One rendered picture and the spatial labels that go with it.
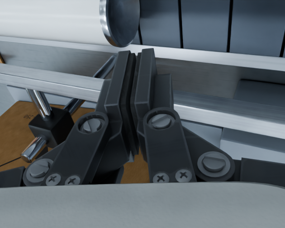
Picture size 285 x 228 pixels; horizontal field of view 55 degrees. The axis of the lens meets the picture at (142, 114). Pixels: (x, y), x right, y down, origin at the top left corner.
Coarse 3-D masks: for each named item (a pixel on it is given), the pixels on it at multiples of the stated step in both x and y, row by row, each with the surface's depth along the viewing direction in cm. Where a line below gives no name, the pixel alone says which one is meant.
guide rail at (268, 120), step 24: (0, 72) 23; (24, 72) 22; (48, 72) 22; (72, 96) 20; (96, 96) 19; (192, 96) 17; (216, 96) 17; (192, 120) 17; (216, 120) 16; (240, 120) 15; (264, 120) 15
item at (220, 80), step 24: (0, 48) 43; (24, 48) 41; (48, 48) 38; (72, 48) 36; (72, 72) 40; (168, 72) 32; (192, 72) 31; (216, 72) 29; (240, 72) 28; (264, 72) 27; (0, 96) 54
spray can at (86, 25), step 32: (0, 0) 22; (32, 0) 21; (64, 0) 19; (96, 0) 18; (128, 0) 21; (0, 32) 24; (32, 32) 22; (64, 32) 21; (96, 32) 19; (128, 32) 22
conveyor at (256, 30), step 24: (144, 0) 22; (168, 0) 21; (192, 0) 20; (216, 0) 20; (240, 0) 19; (264, 0) 18; (144, 24) 23; (168, 24) 22; (192, 24) 22; (216, 24) 21; (240, 24) 20; (264, 24) 19; (192, 48) 23; (216, 48) 22; (240, 48) 21; (264, 48) 20
